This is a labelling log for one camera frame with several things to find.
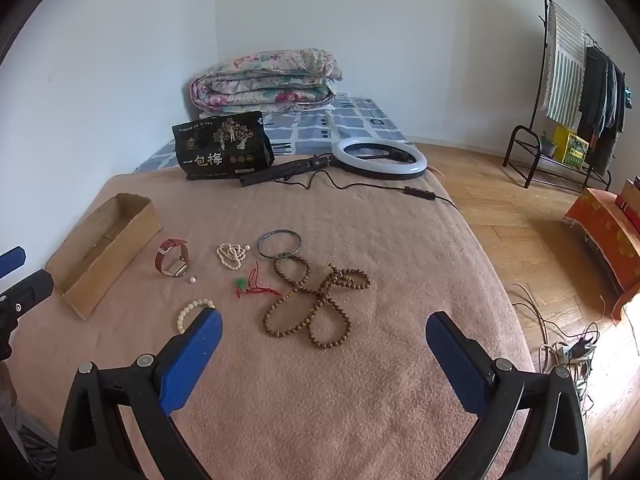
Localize white ring light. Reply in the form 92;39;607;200
325;107;428;182

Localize red strap wristwatch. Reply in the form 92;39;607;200
155;238;190;277

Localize green pendant with red cord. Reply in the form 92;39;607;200
235;261;282;298

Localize brown wooden bead necklace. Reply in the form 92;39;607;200
262;252;372;347

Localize tangled floor cables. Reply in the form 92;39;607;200
505;282;616;361

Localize cream bead bracelet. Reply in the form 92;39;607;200
176;298;217;335

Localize dark hanging clothes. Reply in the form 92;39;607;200
575;46;628;173

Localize white pearl necklace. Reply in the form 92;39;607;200
216;242;251;271

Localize cardboard box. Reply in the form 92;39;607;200
46;193;162;321

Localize black ring light cable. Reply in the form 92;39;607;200
300;170;458;211

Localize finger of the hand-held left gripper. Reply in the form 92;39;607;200
0;269;55;314
0;246;27;277

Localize dark metal bangle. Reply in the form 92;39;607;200
257;229;303;260

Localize black folded tripod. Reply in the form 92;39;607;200
239;156;332;188

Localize folded floral quilt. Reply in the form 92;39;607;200
190;49;344;113

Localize red box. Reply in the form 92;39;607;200
615;177;640;233

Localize blue checked bed sheet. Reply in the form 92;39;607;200
132;96;408;175

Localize white power strip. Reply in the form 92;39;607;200
542;345;596;411

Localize black metal clothes rack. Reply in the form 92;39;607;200
502;0;628;191

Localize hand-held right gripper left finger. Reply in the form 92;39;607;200
52;306;224;480

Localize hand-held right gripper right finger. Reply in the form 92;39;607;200
425;311;590;480

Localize black plug adapter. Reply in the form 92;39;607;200
570;337;598;361

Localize black printed bag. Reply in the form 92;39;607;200
172;111;275;181

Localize yellow box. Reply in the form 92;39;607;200
552;125;591;168

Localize striped towel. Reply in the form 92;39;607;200
542;2;588;126

